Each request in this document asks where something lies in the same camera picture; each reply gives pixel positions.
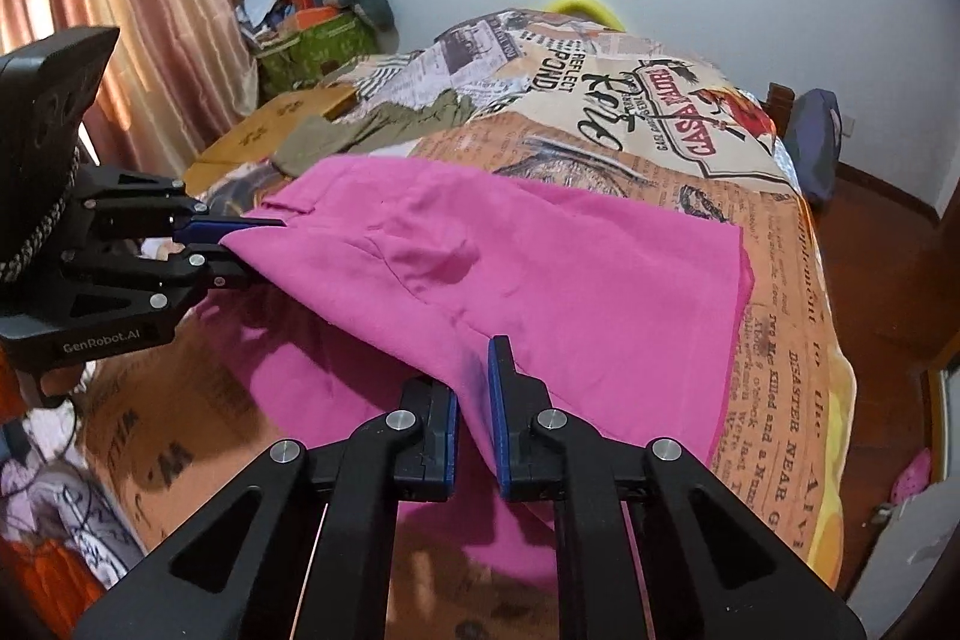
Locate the white wall socket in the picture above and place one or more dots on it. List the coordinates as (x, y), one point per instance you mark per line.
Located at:
(847, 124)

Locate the pink plastic object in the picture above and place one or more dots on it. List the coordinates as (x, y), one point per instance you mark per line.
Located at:
(911, 475)

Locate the cardboard box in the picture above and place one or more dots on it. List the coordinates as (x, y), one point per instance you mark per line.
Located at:
(262, 126)

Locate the printed blanket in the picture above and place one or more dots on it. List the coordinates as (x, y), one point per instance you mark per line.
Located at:
(780, 280)

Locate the orange box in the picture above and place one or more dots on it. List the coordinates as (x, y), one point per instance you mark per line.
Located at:
(319, 16)

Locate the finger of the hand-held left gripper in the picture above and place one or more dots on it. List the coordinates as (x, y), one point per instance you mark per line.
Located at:
(217, 269)
(225, 227)

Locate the white flat object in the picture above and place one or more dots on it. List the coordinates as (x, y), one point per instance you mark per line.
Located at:
(900, 565)

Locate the green patterned bag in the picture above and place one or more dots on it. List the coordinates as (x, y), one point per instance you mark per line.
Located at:
(322, 51)

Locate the person's left hand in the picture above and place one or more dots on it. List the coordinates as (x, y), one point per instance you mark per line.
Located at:
(56, 379)

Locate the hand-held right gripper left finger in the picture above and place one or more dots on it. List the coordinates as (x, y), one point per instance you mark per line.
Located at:
(448, 437)

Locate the pink pants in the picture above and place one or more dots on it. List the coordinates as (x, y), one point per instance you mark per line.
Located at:
(525, 280)

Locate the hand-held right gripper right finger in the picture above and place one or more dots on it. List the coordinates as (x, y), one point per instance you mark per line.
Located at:
(499, 430)

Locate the blue grey backpack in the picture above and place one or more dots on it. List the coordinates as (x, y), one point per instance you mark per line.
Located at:
(814, 145)

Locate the olive green pants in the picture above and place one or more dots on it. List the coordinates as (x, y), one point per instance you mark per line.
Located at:
(360, 126)

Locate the yellow plastic object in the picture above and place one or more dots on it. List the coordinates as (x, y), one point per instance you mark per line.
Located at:
(581, 3)

